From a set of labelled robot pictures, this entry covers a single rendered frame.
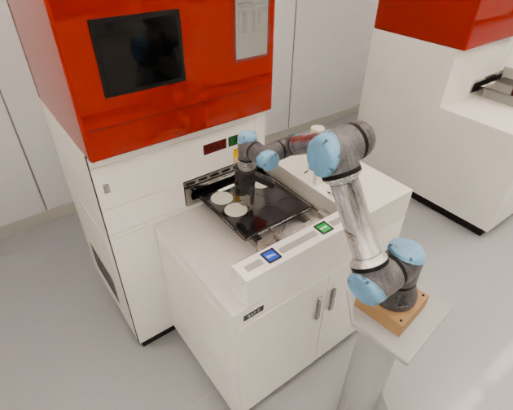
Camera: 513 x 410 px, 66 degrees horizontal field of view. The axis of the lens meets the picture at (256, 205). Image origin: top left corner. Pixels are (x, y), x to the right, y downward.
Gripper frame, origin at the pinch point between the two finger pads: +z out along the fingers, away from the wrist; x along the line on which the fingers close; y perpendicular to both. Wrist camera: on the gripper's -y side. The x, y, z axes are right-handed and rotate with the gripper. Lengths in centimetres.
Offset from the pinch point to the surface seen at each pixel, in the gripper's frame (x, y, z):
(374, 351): 55, -42, 27
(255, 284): 45.1, 1.8, -1.4
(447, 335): 9, -112, 91
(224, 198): -8.9, 12.1, 1.3
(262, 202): -4.4, -4.9, 1.4
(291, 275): 36.0, -12.5, 5.1
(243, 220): 7.7, 4.3, 1.3
